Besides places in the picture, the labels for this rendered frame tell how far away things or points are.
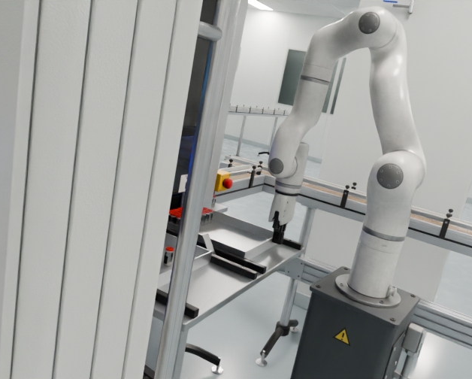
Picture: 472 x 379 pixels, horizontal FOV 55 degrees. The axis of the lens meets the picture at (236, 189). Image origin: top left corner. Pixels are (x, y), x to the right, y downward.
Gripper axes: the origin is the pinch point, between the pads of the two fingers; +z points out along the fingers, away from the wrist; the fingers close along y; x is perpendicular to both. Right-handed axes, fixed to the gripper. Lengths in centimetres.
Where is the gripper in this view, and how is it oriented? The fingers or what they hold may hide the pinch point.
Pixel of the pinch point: (278, 237)
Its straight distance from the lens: 147.9
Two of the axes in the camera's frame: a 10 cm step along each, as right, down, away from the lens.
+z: -1.6, 9.6, 2.2
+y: -4.9, 1.2, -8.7
